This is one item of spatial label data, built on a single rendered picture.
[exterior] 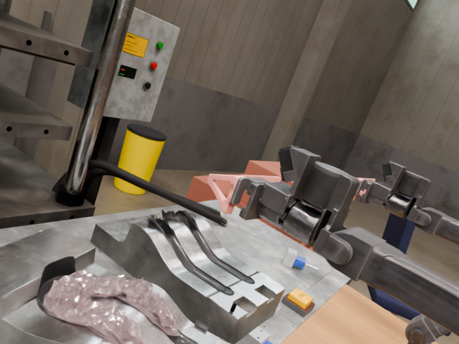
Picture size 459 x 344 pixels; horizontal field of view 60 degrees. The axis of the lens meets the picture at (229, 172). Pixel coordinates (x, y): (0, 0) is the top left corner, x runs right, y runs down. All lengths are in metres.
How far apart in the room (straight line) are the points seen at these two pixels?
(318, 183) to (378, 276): 0.15
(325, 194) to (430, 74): 9.24
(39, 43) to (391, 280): 1.06
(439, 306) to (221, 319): 0.51
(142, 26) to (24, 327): 1.09
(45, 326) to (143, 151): 3.01
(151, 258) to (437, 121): 8.86
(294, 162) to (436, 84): 9.15
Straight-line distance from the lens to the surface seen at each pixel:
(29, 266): 0.87
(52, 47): 1.28
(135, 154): 3.73
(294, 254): 1.50
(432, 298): 0.59
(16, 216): 1.32
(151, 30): 1.58
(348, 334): 1.31
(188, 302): 1.00
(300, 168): 0.63
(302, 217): 0.63
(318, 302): 1.38
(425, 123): 9.63
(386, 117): 9.83
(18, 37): 1.23
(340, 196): 0.61
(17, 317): 0.81
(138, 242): 1.07
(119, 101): 1.56
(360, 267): 0.59
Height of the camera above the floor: 1.38
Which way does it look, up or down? 13 degrees down
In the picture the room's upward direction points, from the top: 21 degrees clockwise
